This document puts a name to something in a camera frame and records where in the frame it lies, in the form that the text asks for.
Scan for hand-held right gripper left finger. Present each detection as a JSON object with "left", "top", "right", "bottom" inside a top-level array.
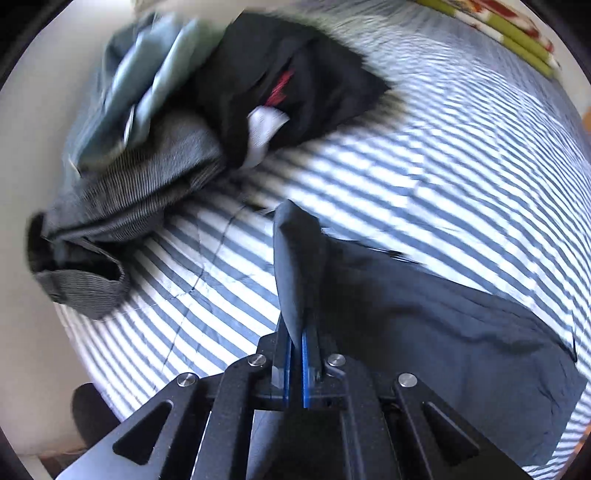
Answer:
[{"left": 58, "top": 318, "right": 291, "bottom": 480}]

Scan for black pants with red logo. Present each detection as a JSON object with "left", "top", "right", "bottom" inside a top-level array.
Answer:
[{"left": 194, "top": 11, "right": 393, "bottom": 169}]

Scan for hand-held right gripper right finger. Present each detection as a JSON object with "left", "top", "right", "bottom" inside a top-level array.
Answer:
[{"left": 302, "top": 325, "right": 532, "bottom": 480}]

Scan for blue white striped bedspread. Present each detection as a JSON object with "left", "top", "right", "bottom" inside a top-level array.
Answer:
[{"left": 55, "top": 0, "right": 591, "bottom": 480}]

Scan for light blue jeans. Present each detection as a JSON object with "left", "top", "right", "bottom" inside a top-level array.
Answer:
[{"left": 65, "top": 11, "right": 218, "bottom": 176}]

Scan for grey houndstooth pants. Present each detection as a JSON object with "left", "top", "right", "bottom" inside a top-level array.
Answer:
[{"left": 28, "top": 111, "right": 227, "bottom": 321}]

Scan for dark blue pants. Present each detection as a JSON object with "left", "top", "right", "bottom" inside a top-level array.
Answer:
[{"left": 247, "top": 198, "right": 580, "bottom": 480}]

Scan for person's dark trouser leg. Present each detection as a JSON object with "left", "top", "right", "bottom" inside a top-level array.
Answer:
[{"left": 71, "top": 383, "right": 122, "bottom": 446}]

